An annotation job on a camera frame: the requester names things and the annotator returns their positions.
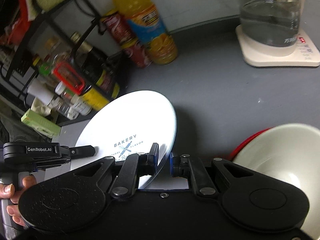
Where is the white top bottle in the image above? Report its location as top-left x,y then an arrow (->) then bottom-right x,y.
27,79 -> 61,108

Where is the person's left hand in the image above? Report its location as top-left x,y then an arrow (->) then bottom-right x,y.
1,174 -> 37,226

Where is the red cola can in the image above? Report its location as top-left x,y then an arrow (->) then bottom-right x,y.
121,38 -> 151,68
100,9 -> 136,46

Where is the red cola can upper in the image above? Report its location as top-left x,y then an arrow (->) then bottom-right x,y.
100,9 -> 136,46

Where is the black metal shelf rack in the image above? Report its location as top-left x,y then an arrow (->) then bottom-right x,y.
0,0 -> 131,127

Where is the pale green bowl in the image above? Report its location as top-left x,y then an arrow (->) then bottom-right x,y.
233,124 -> 319,239

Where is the glass electric kettle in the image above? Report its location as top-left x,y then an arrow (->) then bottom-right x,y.
238,0 -> 302,48

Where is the white bakery logo plate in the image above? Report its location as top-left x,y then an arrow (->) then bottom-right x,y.
70,90 -> 178,190

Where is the white cap spice jar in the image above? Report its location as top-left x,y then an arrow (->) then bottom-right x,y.
71,94 -> 92,116

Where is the red cola can lower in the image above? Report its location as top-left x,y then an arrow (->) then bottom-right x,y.
121,38 -> 151,68

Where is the red and black bowl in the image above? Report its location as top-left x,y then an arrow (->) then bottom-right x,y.
227,128 -> 270,161

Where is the green carton box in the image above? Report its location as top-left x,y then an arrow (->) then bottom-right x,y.
21,109 -> 61,139

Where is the orange juice bottle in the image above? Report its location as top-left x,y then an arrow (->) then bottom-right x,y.
112,0 -> 178,65

